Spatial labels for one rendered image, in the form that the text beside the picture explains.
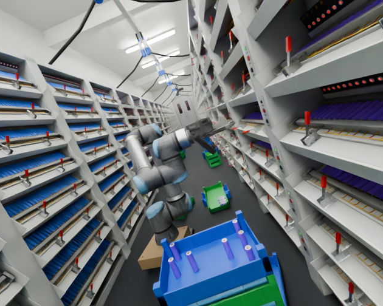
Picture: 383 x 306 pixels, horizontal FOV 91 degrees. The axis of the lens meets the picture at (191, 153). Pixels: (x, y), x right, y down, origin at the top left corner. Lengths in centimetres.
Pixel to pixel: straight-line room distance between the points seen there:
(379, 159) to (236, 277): 40
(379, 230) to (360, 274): 22
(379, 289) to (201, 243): 48
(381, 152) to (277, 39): 47
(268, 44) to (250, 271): 69
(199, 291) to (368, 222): 44
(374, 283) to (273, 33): 78
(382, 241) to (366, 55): 38
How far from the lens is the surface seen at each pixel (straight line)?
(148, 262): 151
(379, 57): 39
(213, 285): 58
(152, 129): 133
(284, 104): 76
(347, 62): 42
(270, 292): 64
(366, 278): 78
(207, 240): 74
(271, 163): 106
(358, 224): 63
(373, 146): 50
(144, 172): 86
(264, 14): 65
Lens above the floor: 92
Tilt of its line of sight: 10 degrees down
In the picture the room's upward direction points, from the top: 21 degrees counter-clockwise
